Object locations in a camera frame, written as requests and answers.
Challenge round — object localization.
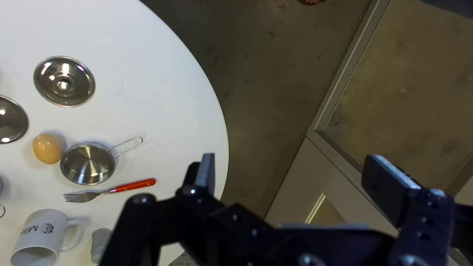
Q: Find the yellow egg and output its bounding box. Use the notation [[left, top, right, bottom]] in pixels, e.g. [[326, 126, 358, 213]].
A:
[[30, 132, 64, 166]]

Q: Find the white mug with print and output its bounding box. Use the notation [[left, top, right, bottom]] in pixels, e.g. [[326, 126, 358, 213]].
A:
[[8, 208, 85, 266]]

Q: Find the fork with red handle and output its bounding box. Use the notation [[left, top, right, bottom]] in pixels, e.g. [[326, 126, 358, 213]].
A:
[[61, 177, 157, 205]]

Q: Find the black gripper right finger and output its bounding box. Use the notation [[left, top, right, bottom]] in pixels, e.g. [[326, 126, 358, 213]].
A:
[[360, 154, 455, 266]]

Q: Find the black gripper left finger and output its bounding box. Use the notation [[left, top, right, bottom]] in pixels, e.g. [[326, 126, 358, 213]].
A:
[[174, 153, 256, 239]]

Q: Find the silver lid with knob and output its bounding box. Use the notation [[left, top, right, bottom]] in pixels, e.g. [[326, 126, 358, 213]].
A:
[[0, 95, 29, 146], [32, 55, 95, 107]]

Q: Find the small silver saucepan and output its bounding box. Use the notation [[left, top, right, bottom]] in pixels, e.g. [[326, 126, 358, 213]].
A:
[[58, 135, 144, 187]]

